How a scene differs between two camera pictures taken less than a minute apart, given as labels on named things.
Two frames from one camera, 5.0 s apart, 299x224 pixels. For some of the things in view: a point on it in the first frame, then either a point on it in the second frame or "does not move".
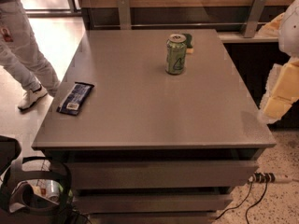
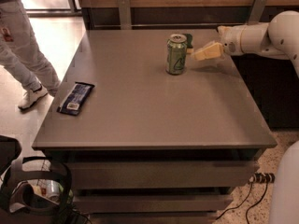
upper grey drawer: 161,175 does not move
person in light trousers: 21,48 does not move
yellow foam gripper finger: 281,91 to 215,49
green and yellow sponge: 190,49 does not move
